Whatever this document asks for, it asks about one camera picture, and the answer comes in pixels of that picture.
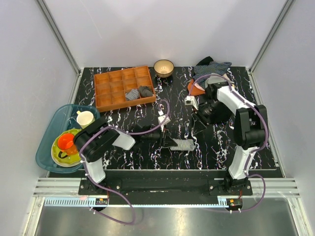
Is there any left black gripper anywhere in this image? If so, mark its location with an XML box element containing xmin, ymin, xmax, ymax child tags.
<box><xmin>141</xmin><ymin>124</ymin><xmax>177</xmax><ymax>148</ymax></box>

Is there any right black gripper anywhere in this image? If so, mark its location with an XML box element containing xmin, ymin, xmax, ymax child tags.
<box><xmin>191</xmin><ymin>100</ymin><xmax>224</xmax><ymax>136</ymax></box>

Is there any grey striped underwear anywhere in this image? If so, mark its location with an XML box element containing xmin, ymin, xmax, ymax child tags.
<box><xmin>169</xmin><ymin>139</ymin><xmax>195</xmax><ymax>151</ymax></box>

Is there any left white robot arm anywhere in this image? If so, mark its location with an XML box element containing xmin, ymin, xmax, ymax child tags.
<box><xmin>73</xmin><ymin>118</ymin><xmax>178</xmax><ymax>195</ymax></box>

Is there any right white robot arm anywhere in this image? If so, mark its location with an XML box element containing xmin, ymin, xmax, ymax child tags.
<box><xmin>187</xmin><ymin>82</ymin><xmax>269</xmax><ymax>195</ymax></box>

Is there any rolled dark grey underwear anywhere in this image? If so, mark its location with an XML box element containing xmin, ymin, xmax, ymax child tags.
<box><xmin>138</xmin><ymin>86</ymin><xmax>154</xmax><ymax>98</ymax></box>

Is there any rolled striped underwear in tray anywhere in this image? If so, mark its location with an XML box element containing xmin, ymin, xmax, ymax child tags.
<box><xmin>125</xmin><ymin>88</ymin><xmax>140</xmax><ymax>101</ymax></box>

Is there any orange garment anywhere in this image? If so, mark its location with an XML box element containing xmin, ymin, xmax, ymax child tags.
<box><xmin>188</xmin><ymin>79</ymin><xmax>205</xmax><ymax>96</ymax></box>

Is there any grey garment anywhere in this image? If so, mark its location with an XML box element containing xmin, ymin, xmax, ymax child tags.
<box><xmin>205</xmin><ymin>73</ymin><xmax>232</xmax><ymax>87</ymax></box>

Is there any navy striped garment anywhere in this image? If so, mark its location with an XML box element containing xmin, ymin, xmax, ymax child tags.
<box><xmin>193</xmin><ymin>61</ymin><xmax>232</xmax><ymax>79</ymax></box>

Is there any beige ceramic bowl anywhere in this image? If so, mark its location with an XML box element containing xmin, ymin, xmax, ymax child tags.
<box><xmin>154</xmin><ymin>59</ymin><xmax>174</xmax><ymax>78</ymax></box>

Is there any orange compartment tray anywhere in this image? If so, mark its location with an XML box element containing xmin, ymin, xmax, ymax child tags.
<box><xmin>94</xmin><ymin>66</ymin><xmax>156</xmax><ymax>112</ymax></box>

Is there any cream and green mug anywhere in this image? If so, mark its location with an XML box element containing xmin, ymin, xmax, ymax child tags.
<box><xmin>76</xmin><ymin>111</ymin><xmax>95</xmax><ymax>129</ymax></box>

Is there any orange cup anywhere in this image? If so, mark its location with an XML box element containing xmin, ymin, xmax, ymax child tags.
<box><xmin>57</xmin><ymin>133</ymin><xmax>78</xmax><ymax>158</ymax></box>

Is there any teal plastic bin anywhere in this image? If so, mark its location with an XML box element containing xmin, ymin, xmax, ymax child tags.
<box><xmin>35</xmin><ymin>104</ymin><xmax>100</xmax><ymax>174</ymax></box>

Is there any green dotted plate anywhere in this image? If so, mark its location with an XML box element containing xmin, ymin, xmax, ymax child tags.
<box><xmin>51</xmin><ymin>129</ymin><xmax>81</xmax><ymax>167</ymax></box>

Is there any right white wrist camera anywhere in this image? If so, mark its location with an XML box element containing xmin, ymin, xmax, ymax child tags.
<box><xmin>184</xmin><ymin>96</ymin><xmax>198</xmax><ymax>110</ymax></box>

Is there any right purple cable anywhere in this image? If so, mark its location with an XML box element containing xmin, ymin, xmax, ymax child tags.
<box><xmin>188</xmin><ymin>73</ymin><xmax>269</xmax><ymax>213</ymax></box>

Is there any purple cable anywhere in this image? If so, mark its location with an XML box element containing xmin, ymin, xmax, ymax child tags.
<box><xmin>79</xmin><ymin>99</ymin><xmax>171</xmax><ymax>225</ymax></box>
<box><xmin>188</xmin><ymin>73</ymin><xmax>269</xmax><ymax>213</ymax></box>

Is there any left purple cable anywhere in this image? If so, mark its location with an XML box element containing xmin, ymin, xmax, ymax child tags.
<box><xmin>79</xmin><ymin>99</ymin><xmax>171</xmax><ymax>225</ymax></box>

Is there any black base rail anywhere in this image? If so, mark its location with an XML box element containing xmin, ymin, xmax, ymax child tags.
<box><xmin>78</xmin><ymin>169</ymin><xmax>253</xmax><ymax>206</ymax></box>

